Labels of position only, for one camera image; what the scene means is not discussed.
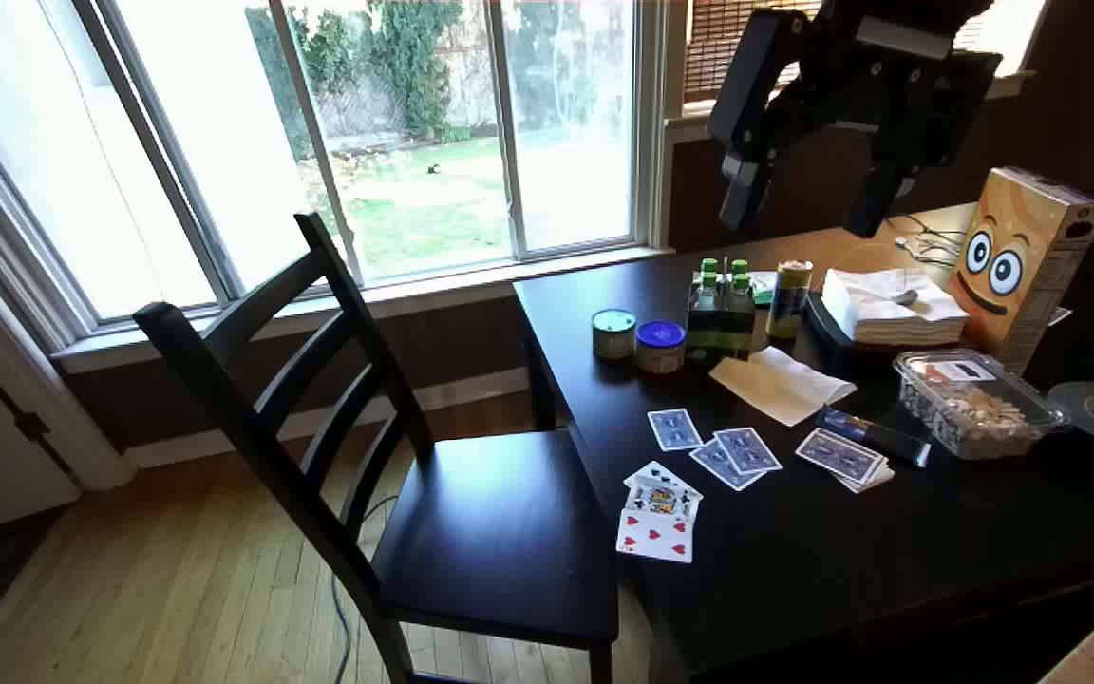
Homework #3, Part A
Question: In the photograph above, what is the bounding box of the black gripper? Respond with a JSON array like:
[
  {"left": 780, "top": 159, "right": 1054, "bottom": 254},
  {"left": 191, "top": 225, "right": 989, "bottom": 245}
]
[{"left": 707, "top": 0, "right": 1007, "bottom": 241}]

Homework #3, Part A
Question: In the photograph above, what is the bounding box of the blue and black snack packet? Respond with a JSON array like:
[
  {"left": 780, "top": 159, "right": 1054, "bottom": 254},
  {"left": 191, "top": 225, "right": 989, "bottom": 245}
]
[{"left": 822, "top": 407, "right": 937, "bottom": 470}]

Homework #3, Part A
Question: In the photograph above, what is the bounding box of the cereal box with cartoon face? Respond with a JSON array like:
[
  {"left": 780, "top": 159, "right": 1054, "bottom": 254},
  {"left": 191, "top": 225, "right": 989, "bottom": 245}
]
[{"left": 946, "top": 165, "right": 1094, "bottom": 375}]

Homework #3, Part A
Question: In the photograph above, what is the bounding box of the clear plastic food box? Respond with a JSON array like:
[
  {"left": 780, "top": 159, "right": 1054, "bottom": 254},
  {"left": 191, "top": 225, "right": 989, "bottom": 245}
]
[{"left": 892, "top": 345, "right": 1063, "bottom": 463}]

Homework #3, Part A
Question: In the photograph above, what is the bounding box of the bamboo window blind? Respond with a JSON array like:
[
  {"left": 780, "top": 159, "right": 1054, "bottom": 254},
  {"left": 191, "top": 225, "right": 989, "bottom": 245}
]
[{"left": 679, "top": 0, "right": 828, "bottom": 107}]

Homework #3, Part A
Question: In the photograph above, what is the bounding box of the tall yellow green container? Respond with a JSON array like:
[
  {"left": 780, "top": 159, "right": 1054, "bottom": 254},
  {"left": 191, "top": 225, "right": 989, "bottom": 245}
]
[{"left": 773, "top": 259, "right": 817, "bottom": 349}]

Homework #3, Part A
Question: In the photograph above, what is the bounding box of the white napkin stack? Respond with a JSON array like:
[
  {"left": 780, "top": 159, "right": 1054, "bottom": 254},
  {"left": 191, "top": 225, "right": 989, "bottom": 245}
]
[{"left": 822, "top": 264, "right": 974, "bottom": 349}]

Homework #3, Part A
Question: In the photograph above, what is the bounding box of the flat white paper napkin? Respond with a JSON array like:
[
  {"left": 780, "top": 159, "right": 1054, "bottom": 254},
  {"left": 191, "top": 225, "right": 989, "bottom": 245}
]
[{"left": 707, "top": 342, "right": 864, "bottom": 428}]

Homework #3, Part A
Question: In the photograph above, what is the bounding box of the blue lid jar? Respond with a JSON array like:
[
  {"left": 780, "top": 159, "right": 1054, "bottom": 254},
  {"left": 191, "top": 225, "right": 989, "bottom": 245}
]
[{"left": 636, "top": 316, "right": 692, "bottom": 380}]

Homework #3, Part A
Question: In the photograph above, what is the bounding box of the green lid jar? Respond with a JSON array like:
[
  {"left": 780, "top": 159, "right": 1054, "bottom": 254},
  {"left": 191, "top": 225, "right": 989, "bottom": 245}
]
[{"left": 589, "top": 306, "right": 643, "bottom": 368}]

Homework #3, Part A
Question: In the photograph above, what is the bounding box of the blue backed card deck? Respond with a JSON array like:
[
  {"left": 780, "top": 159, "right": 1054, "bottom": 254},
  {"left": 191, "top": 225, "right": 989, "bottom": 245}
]
[{"left": 792, "top": 426, "right": 900, "bottom": 497}]

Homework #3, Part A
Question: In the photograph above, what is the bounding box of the blue backed playing card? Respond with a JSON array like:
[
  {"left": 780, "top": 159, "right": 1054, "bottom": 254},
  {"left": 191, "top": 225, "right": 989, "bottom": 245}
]
[
  {"left": 711, "top": 423, "right": 788, "bottom": 483},
  {"left": 688, "top": 432, "right": 768, "bottom": 493},
  {"left": 643, "top": 407, "right": 707, "bottom": 458}
]

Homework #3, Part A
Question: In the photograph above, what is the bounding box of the face up playing card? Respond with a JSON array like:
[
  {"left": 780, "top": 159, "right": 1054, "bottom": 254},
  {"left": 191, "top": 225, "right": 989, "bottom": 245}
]
[
  {"left": 618, "top": 478, "right": 703, "bottom": 525},
  {"left": 611, "top": 507, "right": 699, "bottom": 568},
  {"left": 618, "top": 458, "right": 707, "bottom": 507}
]

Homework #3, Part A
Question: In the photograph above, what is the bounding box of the dark wooden chair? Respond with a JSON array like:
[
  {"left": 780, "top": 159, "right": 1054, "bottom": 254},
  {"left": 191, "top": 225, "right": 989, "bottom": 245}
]
[{"left": 128, "top": 211, "right": 623, "bottom": 684}]

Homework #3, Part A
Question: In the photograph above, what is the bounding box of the white window frame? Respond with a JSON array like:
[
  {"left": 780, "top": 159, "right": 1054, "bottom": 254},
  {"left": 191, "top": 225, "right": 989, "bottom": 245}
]
[{"left": 0, "top": 0, "right": 692, "bottom": 374}]

